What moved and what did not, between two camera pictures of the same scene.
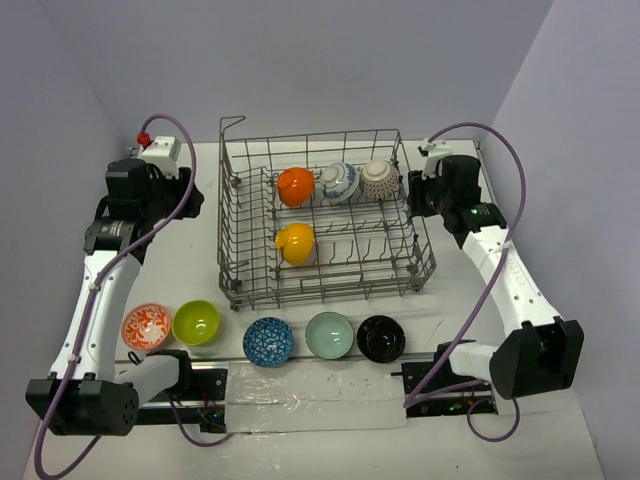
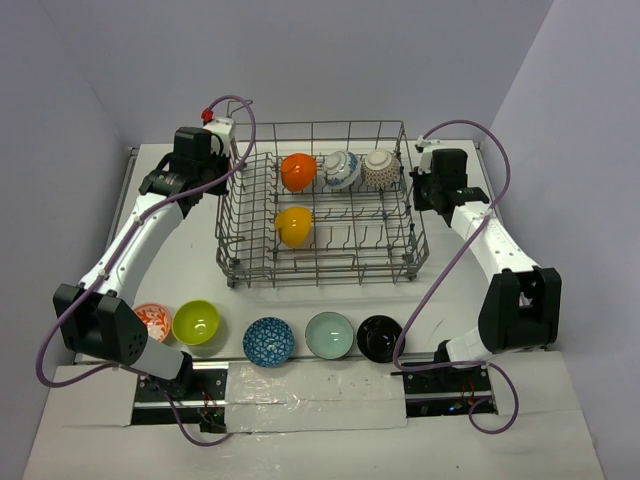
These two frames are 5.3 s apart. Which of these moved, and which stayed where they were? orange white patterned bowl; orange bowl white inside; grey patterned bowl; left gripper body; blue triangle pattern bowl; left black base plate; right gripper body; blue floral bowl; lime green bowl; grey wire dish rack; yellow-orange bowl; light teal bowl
Moved: left gripper body; grey wire dish rack; grey patterned bowl; blue floral bowl; orange bowl white inside; yellow-orange bowl
Stayed: orange white patterned bowl; light teal bowl; blue triangle pattern bowl; left black base plate; lime green bowl; right gripper body
